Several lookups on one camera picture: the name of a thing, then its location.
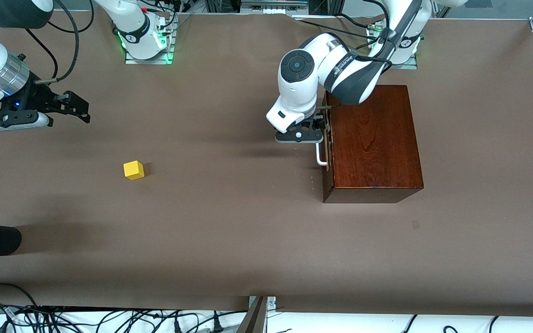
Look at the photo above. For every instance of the yellow cube block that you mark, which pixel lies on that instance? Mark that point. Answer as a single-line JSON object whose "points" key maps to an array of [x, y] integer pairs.
{"points": [[133, 170]]}

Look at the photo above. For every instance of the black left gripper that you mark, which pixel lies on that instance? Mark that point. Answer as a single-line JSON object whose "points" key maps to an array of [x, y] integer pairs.
{"points": [[318, 123]]}

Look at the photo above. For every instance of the grey device with ports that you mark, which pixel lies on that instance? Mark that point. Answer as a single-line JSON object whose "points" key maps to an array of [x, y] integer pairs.
{"points": [[271, 5]]}

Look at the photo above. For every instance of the brown paper table cover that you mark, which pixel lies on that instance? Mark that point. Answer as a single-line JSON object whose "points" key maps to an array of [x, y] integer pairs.
{"points": [[201, 231]]}

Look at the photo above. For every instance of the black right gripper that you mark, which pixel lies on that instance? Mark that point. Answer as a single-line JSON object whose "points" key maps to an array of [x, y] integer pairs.
{"points": [[36, 100]]}

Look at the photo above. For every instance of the small metal corner bracket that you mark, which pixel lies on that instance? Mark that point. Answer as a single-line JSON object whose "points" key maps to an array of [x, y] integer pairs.
{"points": [[272, 303]]}

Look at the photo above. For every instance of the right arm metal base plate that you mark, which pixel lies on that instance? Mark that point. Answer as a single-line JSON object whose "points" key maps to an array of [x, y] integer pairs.
{"points": [[132, 59]]}

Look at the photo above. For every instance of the dark metal beam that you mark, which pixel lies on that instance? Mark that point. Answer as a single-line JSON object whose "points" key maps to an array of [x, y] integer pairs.
{"points": [[255, 319]]}

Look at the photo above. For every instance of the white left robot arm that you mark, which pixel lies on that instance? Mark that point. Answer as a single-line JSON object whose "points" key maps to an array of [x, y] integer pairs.
{"points": [[299, 88]]}

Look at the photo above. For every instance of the dark brown wooden cabinet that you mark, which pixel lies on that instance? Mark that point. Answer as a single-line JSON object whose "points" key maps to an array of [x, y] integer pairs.
{"points": [[377, 148]]}

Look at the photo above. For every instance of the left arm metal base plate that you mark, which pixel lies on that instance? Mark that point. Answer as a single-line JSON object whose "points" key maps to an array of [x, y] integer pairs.
{"points": [[407, 65]]}

